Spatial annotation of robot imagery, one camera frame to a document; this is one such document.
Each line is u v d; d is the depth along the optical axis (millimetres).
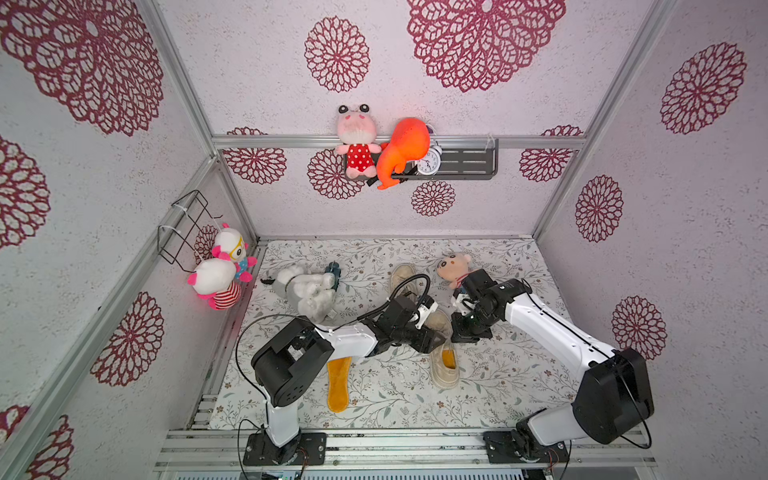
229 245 927
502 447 737
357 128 822
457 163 927
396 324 703
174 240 749
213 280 853
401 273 1062
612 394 417
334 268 1003
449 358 817
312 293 875
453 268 1005
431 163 898
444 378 804
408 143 837
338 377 834
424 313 793
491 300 595
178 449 750
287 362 486
